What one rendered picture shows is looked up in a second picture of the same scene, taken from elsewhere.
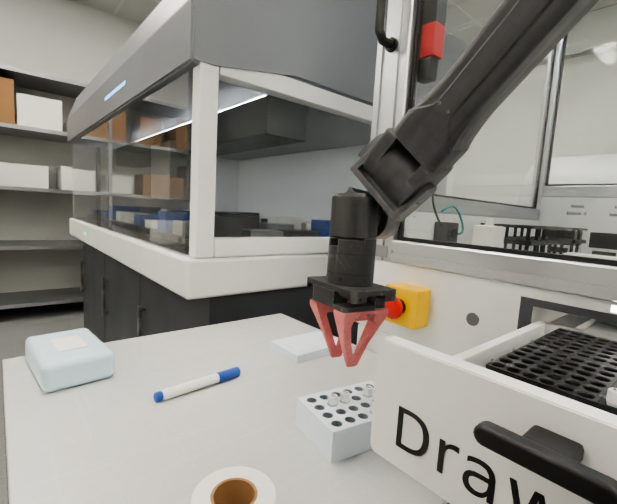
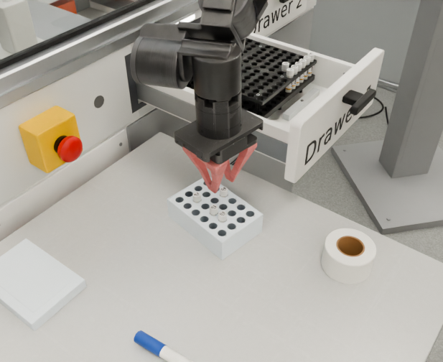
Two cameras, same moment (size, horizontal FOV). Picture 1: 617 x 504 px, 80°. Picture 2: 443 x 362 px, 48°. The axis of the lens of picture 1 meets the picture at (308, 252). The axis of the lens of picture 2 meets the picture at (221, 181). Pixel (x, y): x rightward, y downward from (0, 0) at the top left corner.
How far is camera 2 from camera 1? 0.78 m
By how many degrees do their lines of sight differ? 95
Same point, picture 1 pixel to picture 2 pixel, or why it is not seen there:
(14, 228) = not seen: outside the picture
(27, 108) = not seen: outside the picture
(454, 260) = (65, 59)
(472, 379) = (330, 100)
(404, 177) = (254, 14)
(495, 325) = (115, 93)
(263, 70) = not seen: outside the picture
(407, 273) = (22, 108)
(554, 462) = (369, 97)
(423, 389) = (316, 126)
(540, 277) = (133, 33)
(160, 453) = (304, 340)
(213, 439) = (268, 311)
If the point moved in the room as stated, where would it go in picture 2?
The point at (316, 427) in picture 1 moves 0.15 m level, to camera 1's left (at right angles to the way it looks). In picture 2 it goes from (247, 231) to (278, 317)
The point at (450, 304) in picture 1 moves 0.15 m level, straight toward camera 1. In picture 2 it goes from (77, 104) to (169, 112)
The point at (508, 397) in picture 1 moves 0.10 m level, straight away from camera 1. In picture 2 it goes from (337, 95) to (273, 85)
